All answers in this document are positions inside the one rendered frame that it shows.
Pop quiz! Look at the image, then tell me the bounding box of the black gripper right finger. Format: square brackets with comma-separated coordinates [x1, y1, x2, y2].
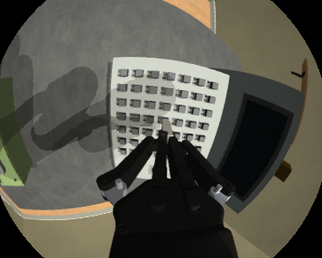
[166, 120, 236, 211]

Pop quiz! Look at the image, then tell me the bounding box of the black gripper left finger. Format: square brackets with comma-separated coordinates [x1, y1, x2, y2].
[97, 120, 168, 211]

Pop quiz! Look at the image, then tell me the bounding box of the grey control console with keypad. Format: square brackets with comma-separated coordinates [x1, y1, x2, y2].
[108, 57, 305, 214]

